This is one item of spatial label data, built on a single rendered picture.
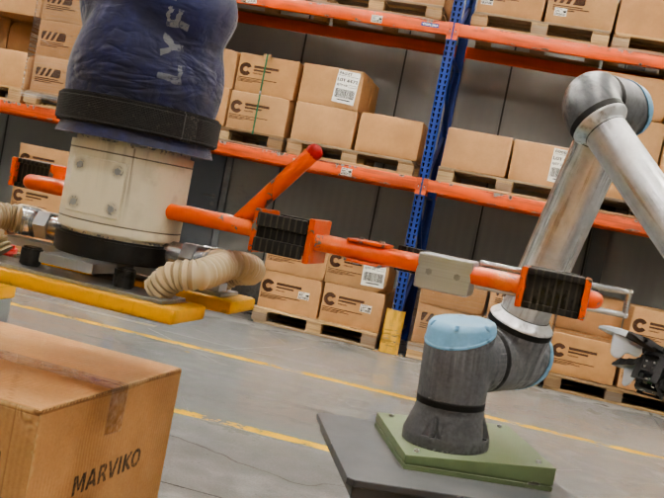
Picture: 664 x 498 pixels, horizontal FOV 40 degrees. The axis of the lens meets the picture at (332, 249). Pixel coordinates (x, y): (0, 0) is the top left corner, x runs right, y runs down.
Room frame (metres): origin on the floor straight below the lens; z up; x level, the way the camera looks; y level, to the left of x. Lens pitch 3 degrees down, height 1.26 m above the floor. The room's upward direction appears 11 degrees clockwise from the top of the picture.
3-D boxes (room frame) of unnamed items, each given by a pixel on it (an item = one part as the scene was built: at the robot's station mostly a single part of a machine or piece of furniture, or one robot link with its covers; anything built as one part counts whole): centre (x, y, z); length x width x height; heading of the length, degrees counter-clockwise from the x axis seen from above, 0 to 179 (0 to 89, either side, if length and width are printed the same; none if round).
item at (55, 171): (1.62, 0.52, 1.20); 0.09 x 0.08 x 0.05; 165
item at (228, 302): (1.39, 0.27, 1.10); 0.34 x 0.10 x 0.05; 75
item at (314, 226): (1.23, 0.06, 1.20); 0.10 x 0.08 x 0.06; 165
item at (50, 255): (1.30, 0.30, 1.13); 0.34 x 0.25 x 0.06; 75
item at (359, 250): (1.36, 0.08, 1.20); 0.93 x 0.30 x 0.04; 75
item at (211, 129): (1.30, 0.30, 1.32); 0.23 x 0.23 x 0.04
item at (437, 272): (1.18, -0.15, 1.19); 0.07 x 0.07 x 0.04; 75
